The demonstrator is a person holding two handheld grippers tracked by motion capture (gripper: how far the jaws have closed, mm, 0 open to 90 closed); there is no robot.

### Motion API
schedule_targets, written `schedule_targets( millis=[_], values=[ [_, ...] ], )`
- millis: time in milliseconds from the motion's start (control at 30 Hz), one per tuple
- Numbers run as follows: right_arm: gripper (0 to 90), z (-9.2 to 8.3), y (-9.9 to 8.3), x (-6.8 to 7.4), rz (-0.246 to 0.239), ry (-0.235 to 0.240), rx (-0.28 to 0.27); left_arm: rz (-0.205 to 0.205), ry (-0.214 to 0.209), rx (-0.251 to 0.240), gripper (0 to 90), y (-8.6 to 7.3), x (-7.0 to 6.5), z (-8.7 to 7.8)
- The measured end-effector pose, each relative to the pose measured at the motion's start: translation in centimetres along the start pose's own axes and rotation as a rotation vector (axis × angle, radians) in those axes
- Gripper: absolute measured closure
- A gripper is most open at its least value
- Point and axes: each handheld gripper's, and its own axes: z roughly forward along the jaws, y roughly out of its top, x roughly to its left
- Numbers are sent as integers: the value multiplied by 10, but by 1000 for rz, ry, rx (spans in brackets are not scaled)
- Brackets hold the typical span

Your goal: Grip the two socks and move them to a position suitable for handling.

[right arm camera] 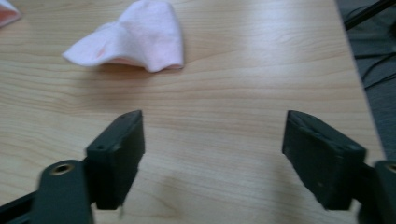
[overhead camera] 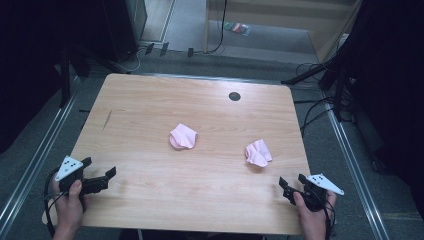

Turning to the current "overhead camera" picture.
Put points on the black cabinet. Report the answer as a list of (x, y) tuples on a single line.
[(121, 26)]

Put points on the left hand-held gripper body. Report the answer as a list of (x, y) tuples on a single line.
[(70, 178)]

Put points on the black round table grommet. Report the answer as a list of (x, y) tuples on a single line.
[(234, 96)]

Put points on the metal floor rail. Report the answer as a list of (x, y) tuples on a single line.
[(356, 173), (36, 160)]

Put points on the black stand leg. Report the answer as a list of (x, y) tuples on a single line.
[(310, 72)]

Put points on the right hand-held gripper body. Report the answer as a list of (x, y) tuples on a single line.
[(316, 193)]

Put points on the black metal stand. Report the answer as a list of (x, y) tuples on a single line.
[(65, 80)]

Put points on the person's left hand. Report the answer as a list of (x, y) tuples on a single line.
[(69, 210)]

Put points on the small black plug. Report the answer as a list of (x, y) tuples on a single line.
[(164, 48), (149, 48), (190, 52)]

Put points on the colourful packet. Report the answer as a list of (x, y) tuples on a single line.
[(237, 28)]

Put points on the person's right hand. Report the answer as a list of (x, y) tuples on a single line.
[(311, 218)]

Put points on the smooth pink cloth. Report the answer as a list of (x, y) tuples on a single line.
[(182, 136)]

